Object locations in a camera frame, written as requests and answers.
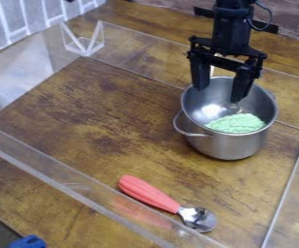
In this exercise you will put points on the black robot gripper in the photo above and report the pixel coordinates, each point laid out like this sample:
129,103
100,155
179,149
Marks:
227,50

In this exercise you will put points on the green bumpy toy gourd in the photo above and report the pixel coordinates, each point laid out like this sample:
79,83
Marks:
236,123

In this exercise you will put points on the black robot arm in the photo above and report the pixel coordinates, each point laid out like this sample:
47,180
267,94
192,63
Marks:
235,3

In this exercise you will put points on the silver metal pot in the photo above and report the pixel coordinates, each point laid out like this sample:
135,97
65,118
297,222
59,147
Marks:
209,104

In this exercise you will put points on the blue object at corner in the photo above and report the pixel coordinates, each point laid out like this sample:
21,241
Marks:
29,241

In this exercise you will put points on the red handled metal spoon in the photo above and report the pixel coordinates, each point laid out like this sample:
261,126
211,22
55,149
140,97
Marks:
196,218

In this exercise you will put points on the clear acrylic enclosure wall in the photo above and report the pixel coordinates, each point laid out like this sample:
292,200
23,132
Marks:
89,92

